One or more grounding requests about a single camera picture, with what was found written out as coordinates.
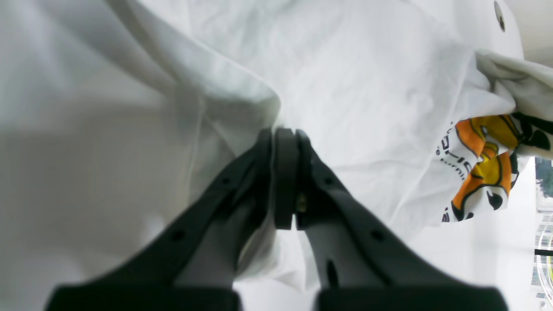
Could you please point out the right table cable grommet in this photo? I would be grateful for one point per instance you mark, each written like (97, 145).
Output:
(499, 16)

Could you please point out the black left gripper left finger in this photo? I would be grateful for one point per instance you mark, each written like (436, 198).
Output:
(192, 265)

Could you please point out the white t-shirt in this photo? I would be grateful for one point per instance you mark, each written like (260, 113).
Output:
(116, 115)

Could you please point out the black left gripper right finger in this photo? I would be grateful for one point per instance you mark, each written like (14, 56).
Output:
(362, 265)

